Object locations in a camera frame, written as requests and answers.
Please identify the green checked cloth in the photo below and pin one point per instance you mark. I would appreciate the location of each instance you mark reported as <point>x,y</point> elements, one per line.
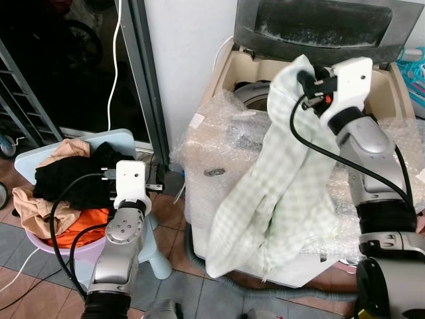
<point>285,186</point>

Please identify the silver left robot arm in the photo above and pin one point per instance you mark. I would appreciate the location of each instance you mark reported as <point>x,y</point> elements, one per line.
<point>116,259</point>

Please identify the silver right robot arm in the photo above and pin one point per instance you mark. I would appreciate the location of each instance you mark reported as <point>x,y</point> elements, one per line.
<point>368,153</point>

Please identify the beige top-load washing machine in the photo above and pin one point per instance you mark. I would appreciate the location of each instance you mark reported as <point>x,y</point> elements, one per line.
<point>255,70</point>

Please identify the grey washing machine lid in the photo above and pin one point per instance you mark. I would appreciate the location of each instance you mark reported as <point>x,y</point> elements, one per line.
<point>312,23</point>

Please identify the teal plastic clothes hangers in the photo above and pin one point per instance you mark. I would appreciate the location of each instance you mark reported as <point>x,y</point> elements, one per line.
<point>412,73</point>

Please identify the light blue plastic stool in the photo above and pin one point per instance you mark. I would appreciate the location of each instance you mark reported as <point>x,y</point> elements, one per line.
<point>156,256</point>

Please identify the clear bubble wrap sheet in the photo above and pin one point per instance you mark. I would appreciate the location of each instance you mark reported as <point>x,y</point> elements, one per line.
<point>219,139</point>

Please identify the orange garment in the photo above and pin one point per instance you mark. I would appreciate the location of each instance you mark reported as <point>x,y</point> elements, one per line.
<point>83,222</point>

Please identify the black garment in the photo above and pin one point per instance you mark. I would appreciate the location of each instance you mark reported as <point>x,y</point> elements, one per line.
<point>66,183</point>

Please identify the pale pink laundry basin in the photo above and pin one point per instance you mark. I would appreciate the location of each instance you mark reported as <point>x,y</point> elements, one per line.
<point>60,247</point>

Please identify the tan garment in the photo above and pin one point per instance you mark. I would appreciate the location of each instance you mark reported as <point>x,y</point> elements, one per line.
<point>33,212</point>

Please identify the grey metal rack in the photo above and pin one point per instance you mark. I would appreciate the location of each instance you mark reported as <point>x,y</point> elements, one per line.
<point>26,100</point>

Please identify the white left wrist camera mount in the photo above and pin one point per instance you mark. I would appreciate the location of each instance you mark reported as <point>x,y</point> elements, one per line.
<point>131,183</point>

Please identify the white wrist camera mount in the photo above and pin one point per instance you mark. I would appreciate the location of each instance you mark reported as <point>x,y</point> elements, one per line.
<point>131,183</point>
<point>352,83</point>

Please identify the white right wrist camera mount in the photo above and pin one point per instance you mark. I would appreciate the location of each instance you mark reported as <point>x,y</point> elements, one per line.
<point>352,83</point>

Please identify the grey metal door frame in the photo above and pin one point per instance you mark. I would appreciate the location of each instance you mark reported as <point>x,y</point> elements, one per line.
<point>146,66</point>

